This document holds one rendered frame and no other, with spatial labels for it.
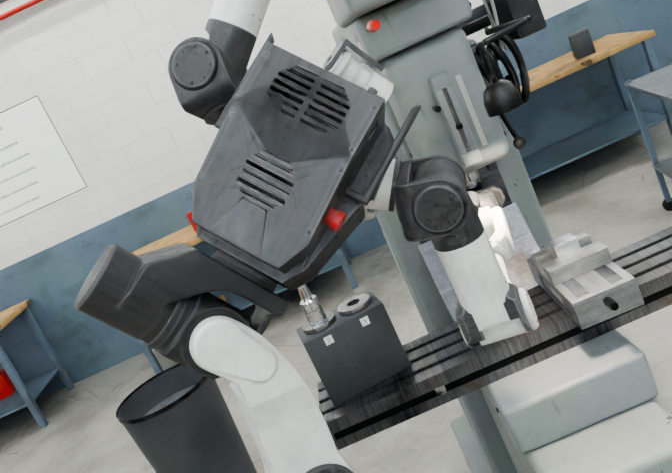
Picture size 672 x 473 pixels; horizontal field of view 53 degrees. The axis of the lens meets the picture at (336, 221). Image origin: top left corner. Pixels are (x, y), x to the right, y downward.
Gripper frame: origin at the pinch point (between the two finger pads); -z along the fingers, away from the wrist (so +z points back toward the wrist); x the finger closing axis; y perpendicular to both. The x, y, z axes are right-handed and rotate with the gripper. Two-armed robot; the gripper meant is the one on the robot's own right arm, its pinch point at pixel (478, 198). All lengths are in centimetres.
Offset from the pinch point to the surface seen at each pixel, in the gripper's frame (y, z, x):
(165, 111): -63, -368, 246
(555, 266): 21.4, 4.1, -11.3
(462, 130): -19.1, 12.6, -3.6
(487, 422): 80, -32, 27
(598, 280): 25.4, 10.1, -19.2
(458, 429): 102, -66, 46
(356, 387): 31, 16, 44
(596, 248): 21.3, 1.4, -21.5
